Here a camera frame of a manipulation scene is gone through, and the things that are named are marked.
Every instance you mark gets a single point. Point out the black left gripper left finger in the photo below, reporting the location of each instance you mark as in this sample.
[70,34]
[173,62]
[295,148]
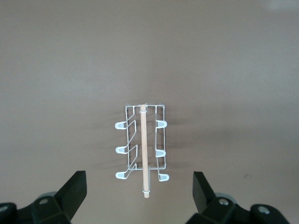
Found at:
[70,200]

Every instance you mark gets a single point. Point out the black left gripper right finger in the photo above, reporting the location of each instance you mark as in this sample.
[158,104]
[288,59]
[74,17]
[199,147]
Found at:
[210,205]

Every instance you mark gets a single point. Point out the brown table cover sheet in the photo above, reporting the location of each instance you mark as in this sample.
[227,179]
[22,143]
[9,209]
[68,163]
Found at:
[149,58]

